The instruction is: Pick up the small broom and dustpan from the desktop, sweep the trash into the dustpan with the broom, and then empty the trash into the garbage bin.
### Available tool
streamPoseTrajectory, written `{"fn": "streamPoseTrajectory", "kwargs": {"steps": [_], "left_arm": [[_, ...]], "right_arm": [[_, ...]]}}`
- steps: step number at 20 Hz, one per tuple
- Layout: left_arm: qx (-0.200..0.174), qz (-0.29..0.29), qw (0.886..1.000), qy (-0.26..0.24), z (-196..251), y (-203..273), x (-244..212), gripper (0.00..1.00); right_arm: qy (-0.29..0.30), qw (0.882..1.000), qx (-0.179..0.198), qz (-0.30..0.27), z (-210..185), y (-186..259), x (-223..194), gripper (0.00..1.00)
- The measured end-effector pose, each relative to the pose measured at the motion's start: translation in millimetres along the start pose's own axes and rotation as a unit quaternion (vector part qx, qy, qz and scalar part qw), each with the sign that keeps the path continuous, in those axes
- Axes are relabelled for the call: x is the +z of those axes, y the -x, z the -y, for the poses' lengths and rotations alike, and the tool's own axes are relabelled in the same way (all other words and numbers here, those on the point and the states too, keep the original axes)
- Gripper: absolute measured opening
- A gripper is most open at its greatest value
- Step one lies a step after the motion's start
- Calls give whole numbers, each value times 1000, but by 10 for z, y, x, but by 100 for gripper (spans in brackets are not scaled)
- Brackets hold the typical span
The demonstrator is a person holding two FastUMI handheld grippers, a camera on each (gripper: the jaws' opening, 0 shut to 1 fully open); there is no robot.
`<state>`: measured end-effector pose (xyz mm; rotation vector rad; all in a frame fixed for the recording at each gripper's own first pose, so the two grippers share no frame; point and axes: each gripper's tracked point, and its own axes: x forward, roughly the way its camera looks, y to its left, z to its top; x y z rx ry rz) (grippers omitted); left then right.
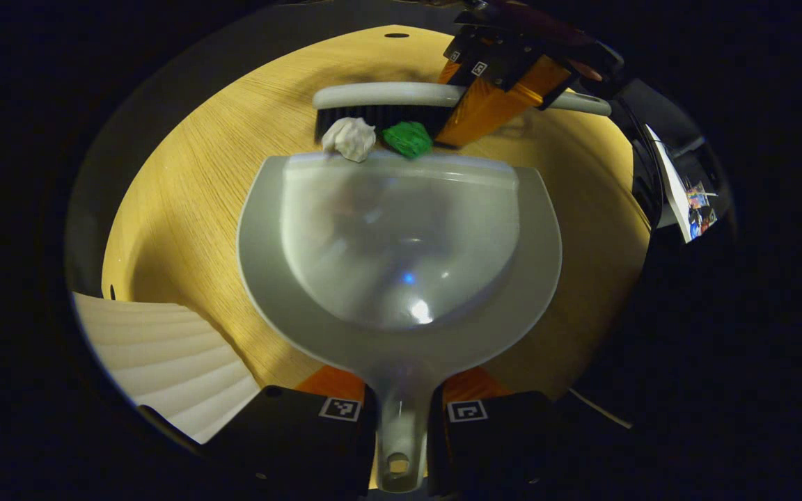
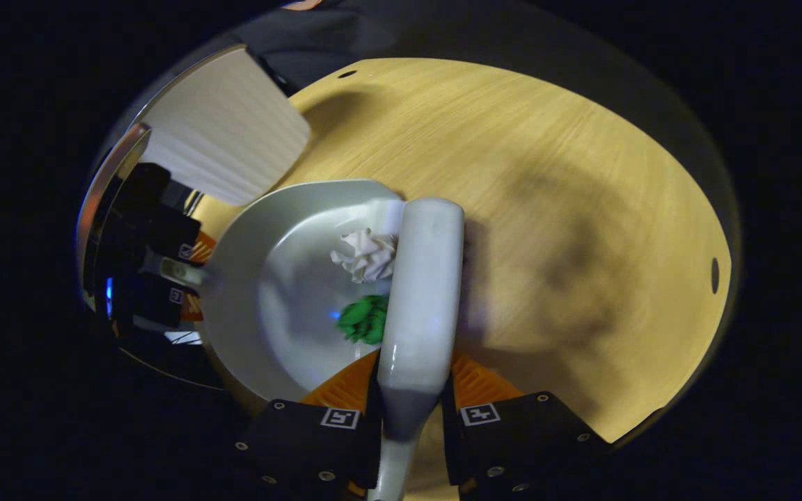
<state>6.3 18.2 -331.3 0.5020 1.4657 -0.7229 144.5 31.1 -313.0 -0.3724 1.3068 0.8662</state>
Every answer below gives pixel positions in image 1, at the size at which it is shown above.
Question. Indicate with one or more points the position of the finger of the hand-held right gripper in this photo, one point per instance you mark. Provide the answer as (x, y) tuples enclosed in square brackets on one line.
[(491, 104), (453, 66)]

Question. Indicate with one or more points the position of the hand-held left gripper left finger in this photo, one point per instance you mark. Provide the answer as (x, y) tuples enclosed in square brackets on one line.
[(303, 445)]

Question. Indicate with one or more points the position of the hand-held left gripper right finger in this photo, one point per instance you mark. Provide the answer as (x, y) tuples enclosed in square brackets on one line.
[(491, 452)]

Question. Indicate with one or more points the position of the small white broom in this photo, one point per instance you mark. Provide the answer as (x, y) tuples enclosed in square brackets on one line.
[(373, 94)]

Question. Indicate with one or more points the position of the green paper ball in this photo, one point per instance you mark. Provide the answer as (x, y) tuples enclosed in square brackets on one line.
[(408, 139)]

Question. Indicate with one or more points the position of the white paper ball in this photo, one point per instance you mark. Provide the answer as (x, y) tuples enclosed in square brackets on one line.
[(350, 138)]

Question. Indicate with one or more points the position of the white dustpan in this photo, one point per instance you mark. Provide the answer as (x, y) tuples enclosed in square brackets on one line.
[(401, 236)]

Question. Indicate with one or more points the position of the white ribbed garbage bin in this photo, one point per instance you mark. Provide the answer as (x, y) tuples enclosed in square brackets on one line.
[(164, 362)]

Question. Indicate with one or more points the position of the white printed card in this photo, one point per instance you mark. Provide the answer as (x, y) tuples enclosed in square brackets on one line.
[(672, 195)]

